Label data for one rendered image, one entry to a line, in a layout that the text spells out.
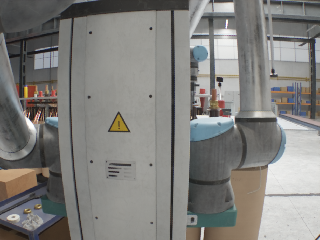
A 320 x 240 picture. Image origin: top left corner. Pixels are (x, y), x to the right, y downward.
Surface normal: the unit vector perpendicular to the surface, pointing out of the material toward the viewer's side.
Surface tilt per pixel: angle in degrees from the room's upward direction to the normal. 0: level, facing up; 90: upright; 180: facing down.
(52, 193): 70
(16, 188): 90
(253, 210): 90
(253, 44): 87
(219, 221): 90
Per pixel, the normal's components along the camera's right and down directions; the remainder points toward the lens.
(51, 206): -0.09, 0.10
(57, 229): 0.96, 0.03
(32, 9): 0.58, 0.78
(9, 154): 0.28, 0.36
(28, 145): 0.85, 0.08
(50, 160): 0.36, 0.55
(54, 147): 0.40, 0.04
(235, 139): 0.17, -0.40
